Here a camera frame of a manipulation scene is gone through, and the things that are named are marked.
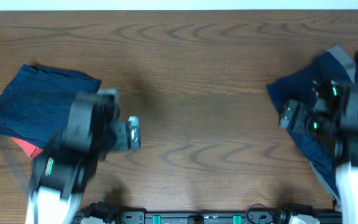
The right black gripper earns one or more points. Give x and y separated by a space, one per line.
304 112

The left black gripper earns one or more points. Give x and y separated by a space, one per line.
121 142

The dark blue denim shorts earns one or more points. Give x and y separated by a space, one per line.
36 103

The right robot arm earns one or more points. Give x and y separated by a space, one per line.
333 119

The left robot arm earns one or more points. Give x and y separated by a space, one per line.
62 171

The navy garment with grey trim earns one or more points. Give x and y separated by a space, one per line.
334 65

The red folded t-shirt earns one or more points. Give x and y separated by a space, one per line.
31 150

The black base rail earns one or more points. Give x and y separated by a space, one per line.
194 217

